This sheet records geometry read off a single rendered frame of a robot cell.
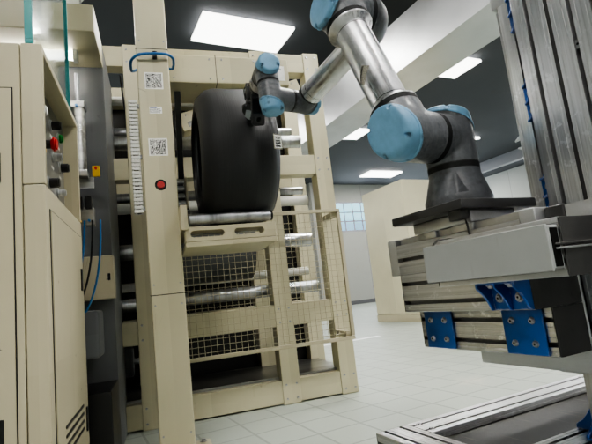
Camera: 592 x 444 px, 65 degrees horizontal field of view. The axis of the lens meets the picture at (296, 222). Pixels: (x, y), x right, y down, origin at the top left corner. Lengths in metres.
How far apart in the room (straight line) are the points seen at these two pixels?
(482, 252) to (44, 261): 0.97
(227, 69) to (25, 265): 1.54
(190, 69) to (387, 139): 1.59
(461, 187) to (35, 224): 0.99
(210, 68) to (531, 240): 1.95
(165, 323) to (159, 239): 0.33
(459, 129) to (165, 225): 1.23
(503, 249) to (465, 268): 0.09
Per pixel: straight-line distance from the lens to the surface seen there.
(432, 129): 1.02
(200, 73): 2.44
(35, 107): 1.35
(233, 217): 1.87
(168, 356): 1.90
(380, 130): 1.01
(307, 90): 1.54
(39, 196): 1.28
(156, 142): 2.00
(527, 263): 0.78
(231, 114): 1.86
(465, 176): 1.07
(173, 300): 1.89
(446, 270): 0.89
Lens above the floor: 0.57
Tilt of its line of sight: 9 degrees up
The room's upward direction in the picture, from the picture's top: 6 degrees counter-clockwise
